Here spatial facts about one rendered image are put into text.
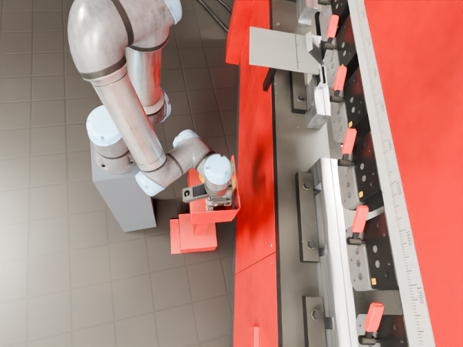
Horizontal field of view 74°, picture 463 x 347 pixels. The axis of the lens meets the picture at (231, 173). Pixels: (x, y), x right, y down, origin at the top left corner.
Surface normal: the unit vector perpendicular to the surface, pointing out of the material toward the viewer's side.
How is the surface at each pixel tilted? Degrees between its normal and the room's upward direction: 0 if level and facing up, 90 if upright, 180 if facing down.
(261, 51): 0
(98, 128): 7
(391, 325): 90
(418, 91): 90
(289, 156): 0
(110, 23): 52
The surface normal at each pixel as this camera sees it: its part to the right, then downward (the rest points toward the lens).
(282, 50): 0.17, -0.40
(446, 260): -0.98, -0.10
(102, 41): 0.45, 0.53
